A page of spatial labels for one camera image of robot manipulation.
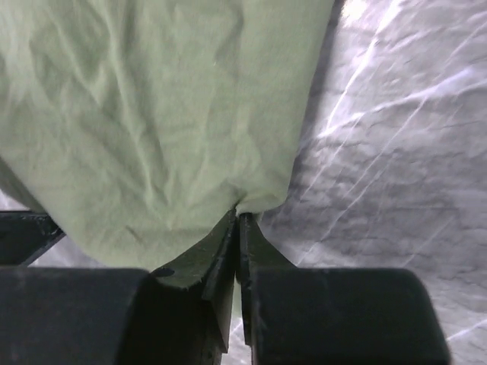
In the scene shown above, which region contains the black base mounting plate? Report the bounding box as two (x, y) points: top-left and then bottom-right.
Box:
(0, 211), (65, 266)

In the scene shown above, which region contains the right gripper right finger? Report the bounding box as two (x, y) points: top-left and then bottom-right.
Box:
(238, 214), (452, 364)

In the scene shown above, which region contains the green printed tank top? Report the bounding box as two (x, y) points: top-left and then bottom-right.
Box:
(1, 1), (333, 270)

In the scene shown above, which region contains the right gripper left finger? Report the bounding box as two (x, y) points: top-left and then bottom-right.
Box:
(1, 211), (236, 364)

